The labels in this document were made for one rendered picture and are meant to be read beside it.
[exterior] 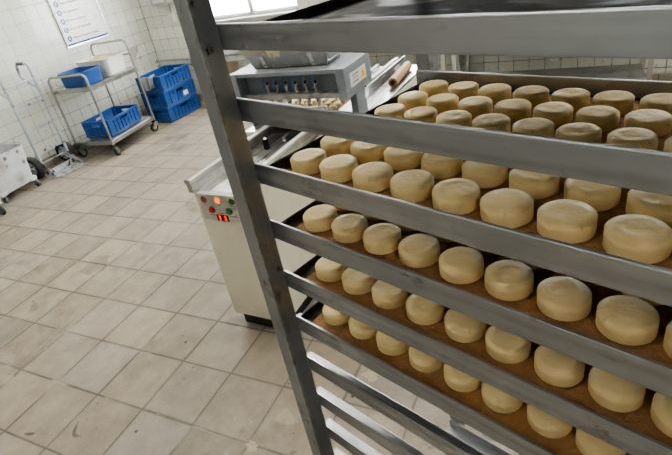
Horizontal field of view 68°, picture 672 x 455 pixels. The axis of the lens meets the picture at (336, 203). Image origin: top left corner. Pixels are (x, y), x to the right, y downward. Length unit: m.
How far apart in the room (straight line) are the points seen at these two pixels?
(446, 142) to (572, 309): 0.20
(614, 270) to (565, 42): 0.18
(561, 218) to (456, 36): 0.19
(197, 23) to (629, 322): 0.53
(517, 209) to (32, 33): 6.36
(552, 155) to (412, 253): 0.25
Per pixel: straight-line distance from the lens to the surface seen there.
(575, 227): 0.48
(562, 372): 0.59
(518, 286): 0.55
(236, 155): 0.65
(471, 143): 0.43
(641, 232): 0.47
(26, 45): 6.58
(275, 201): 2.36
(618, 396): 0.58
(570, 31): 0.37
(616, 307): 0.53
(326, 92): 2.67
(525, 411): 0.69
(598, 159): 0.40
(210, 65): 0.62
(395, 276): 0.58
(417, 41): 0.43
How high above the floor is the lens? 1.76
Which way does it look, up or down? 28 degrees down
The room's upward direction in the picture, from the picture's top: 11 degrees counter-clockwise
